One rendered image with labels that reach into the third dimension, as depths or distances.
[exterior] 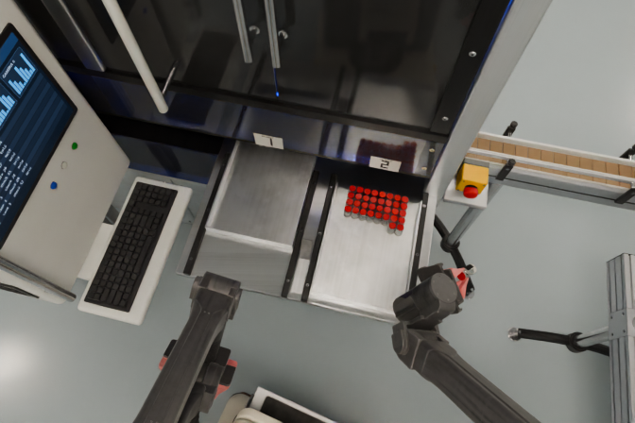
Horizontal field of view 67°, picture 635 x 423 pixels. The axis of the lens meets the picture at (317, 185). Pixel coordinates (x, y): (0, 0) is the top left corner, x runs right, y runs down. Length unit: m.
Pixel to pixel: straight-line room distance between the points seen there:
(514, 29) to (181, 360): 0.77
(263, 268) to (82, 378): 1.25
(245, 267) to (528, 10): 0.96
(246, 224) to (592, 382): 1.69
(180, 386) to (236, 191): 0.87
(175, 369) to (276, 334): 1.53
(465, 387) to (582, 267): 1.86
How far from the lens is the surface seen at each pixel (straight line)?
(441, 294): 0.89
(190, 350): 0.77
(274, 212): 1.45
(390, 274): 1.40
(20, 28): 1.24
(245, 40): 0.99
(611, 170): 1.70
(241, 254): 1.42
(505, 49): 0.98
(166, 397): 0.71
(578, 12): 3.56
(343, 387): 2.22
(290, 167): 1.51
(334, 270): 1.39
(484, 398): 0.79
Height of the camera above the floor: 2.22
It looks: 64 degrees down
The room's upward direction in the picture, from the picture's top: straight up
